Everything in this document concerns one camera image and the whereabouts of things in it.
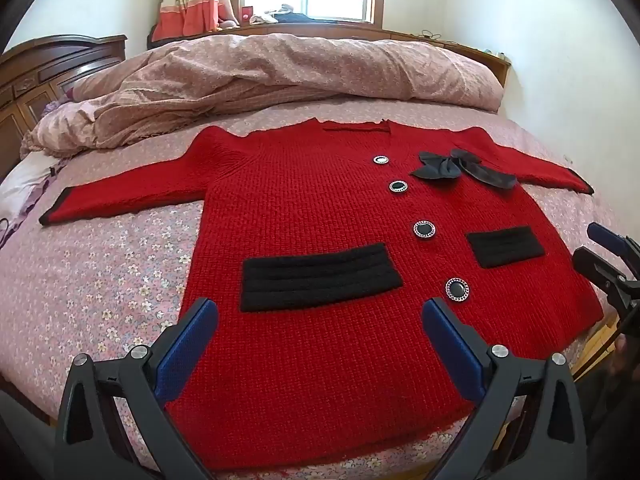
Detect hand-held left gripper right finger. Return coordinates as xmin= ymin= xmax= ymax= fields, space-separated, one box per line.
xmin=421 ymin=297 xmax=588 ymax=480

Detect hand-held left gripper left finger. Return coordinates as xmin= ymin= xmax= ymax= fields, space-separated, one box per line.
xmin=52 ymin=297 xmax=221 ymax=480

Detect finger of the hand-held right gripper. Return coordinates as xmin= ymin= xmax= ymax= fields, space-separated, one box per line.
xmin=587 ymin=222 xmax=640 ymax=273
xmin=572 ymin=246 xmax=640 ymax=313

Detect red knitted sweater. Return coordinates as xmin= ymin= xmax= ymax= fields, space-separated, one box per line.
xmin=39 ymin=117 xmax=605 ymax=461

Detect person's dark trousers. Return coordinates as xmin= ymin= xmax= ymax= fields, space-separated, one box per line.
xmin=575 ymin=360 xmax=640 ymax=480

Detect white purple pillow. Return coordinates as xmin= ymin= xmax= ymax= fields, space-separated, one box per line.
xmin=0 ymin=152 xmax=63 ymax=241

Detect pink floral duvet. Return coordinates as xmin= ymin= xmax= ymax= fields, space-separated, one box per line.
xmin=20 ymin=32 xmax=505 ymax=161

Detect wooden headboard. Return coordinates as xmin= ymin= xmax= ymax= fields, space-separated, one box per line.
xmin=0 ymin=34 xmax=128 ymax=181

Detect white cloth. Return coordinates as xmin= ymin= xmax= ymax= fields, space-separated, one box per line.
xmin=250 ymin=4 xmax=296 ymax=25

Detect floral curtain with orange band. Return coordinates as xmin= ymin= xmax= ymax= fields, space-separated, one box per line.
xmin=152 ymin=0 xmax=236 ymax=43

